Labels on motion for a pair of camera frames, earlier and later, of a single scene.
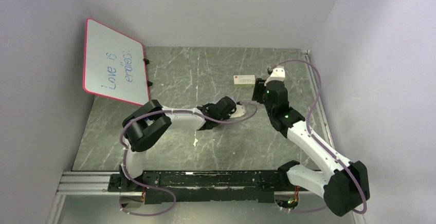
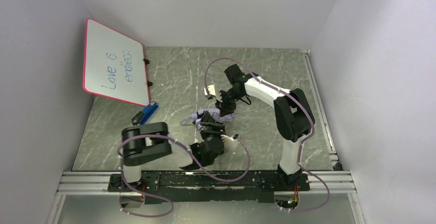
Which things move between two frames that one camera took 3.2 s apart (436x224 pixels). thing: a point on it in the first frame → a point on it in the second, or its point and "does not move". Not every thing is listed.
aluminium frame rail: x=88 y=183 does not move
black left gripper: x=230 y=110 → x=211 y=125
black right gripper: x=258 y=92 → x=225 y=103
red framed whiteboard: x=114 y=65 does not move
